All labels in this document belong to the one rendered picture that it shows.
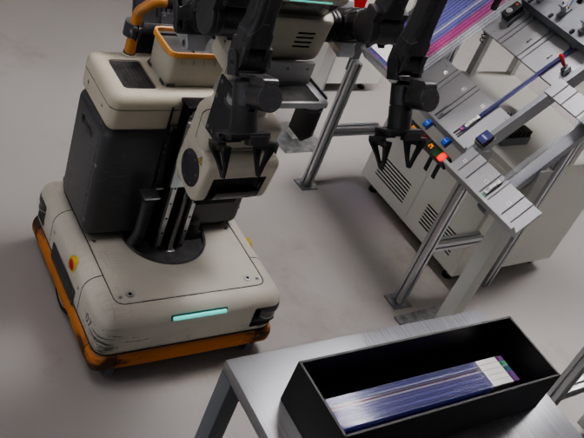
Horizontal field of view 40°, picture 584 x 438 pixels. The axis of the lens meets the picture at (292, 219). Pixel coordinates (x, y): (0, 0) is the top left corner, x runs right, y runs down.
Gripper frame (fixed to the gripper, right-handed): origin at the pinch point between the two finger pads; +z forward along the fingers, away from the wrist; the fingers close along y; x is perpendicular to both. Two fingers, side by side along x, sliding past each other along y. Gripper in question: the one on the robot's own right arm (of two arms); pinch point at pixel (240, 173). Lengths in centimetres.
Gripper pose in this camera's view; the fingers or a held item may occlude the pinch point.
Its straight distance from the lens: 172.1
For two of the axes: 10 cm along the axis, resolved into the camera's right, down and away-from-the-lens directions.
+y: 8.2, -0.7, 5.6
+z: -0.8, 9.7, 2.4
